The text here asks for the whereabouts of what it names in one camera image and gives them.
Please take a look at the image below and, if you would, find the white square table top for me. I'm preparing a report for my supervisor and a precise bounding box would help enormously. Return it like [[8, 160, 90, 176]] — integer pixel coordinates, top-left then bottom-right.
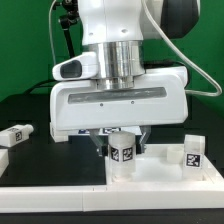
[[105, 144, 224, 184]]

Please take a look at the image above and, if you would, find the white block with tag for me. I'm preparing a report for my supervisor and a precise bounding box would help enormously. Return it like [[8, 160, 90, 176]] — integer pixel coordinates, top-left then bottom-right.
[[50, 125, 68, 143]]

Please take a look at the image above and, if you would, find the white marker base plate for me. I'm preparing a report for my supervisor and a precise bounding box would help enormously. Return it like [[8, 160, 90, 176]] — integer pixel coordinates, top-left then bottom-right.
[[68, 126, 141, 136]]

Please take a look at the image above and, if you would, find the white cable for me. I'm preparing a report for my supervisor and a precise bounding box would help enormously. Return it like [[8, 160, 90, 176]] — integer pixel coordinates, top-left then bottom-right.
[[48, 0, 60, 66]]

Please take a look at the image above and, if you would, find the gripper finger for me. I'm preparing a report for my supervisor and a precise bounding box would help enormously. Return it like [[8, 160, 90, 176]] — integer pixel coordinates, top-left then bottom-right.
[[136, 125, 151, 153], [90, 129, 108, 157]]

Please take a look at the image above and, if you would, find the white L-shaped fence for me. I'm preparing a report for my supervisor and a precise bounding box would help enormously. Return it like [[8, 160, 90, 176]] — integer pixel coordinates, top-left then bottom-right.
[[0, 146, 224, 213]]

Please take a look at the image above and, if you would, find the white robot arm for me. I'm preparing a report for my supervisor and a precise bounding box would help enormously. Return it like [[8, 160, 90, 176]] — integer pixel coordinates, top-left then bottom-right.
[[50, 0, 200, 149]]

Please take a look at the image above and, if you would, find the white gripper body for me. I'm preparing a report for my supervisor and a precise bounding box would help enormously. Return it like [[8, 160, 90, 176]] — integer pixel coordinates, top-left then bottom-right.
[[50, 52, 188, 131]]

